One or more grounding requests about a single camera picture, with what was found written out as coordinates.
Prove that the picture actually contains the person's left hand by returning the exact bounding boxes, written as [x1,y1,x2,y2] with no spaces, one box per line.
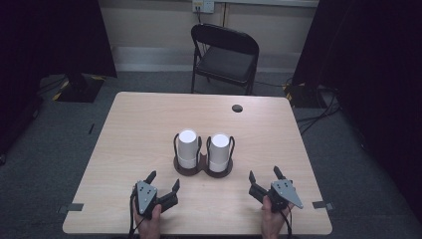
[132,200,163,239]

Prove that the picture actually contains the black floor cables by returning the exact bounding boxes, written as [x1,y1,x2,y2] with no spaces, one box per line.
[296,85,343,135]

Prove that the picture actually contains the black double cup holder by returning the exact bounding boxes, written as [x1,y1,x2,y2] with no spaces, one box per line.
[172,131,236,179]

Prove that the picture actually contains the person's right hand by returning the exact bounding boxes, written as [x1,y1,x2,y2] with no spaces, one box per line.
[260,195,295,239]

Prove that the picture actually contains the black folding chair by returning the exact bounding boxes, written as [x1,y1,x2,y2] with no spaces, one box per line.
[190,23,261,97]

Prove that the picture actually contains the grey tape strip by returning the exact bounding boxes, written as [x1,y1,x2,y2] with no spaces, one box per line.
[312,200,335,211]
[58,202,85,215]

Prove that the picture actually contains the white wall socket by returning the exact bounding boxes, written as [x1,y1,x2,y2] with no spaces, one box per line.
[192,0,215,15]

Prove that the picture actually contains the black curtain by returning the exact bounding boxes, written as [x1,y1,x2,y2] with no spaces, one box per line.
[292,0,422,222]
[0,0,118,157]

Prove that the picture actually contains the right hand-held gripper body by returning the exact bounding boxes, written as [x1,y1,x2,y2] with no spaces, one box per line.
[267,178,305,214]

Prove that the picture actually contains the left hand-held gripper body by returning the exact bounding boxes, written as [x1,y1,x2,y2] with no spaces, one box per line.
[130,180,163,221]

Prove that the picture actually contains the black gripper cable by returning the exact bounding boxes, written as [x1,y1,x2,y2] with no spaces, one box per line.
[127,190,147,239]
[279,209,295,239]

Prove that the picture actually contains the black stand base yellow tape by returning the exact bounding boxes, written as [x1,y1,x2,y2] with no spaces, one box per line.
[284,83,320,110]
[52,73,106,104]

